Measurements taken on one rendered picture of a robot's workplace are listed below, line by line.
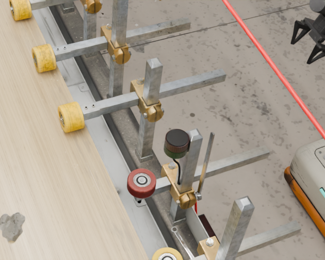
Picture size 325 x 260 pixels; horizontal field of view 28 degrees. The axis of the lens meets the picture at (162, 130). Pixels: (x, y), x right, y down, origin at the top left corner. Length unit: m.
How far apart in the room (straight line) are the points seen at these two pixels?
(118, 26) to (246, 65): 1.57
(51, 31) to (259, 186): 1.15
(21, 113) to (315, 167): 1.31
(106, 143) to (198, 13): 1.63
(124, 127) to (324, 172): 0.95
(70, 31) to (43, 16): 0.22
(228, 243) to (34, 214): 0.51
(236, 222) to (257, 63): 2.03
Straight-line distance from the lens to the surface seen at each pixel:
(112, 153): 2.19
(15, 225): 1.71
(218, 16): 3.69
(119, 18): 1.94
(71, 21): 2.51
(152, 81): 1.79
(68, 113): 1.82
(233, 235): 1.56
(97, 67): 2.33
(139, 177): 1.79
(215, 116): 3.16
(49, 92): 1.98
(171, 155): 1.62
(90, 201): 1.74
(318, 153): 2.78
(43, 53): 1.99
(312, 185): 2.76
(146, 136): 1.98
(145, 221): 2.04
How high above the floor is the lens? 2.37
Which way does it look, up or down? 51 degrees down
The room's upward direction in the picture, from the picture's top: 8 degrees clockwise
